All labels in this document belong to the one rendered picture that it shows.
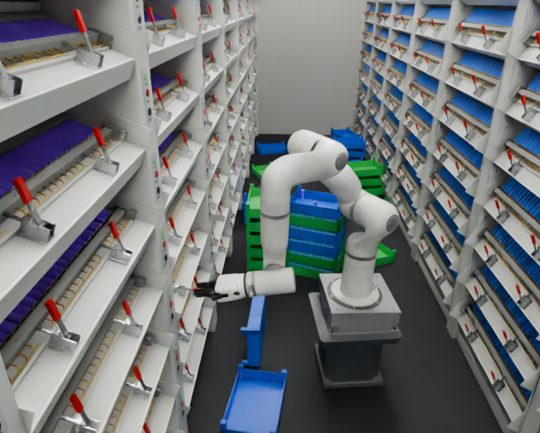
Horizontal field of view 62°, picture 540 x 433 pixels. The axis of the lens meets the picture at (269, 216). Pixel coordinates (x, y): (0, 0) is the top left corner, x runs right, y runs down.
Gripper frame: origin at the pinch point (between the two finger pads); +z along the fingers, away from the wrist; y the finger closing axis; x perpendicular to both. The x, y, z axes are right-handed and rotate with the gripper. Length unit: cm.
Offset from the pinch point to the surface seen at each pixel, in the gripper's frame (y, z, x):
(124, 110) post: -25, -1, 66
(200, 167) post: 45, 2, 28
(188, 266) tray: 16.4, 8.1, -0.2
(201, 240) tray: 37.8, 7.2, -0.8
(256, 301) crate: 43, -10, -38
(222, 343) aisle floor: 37, 9, -55
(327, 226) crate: 92, -47, -29
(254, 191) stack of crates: 118, -8, -14
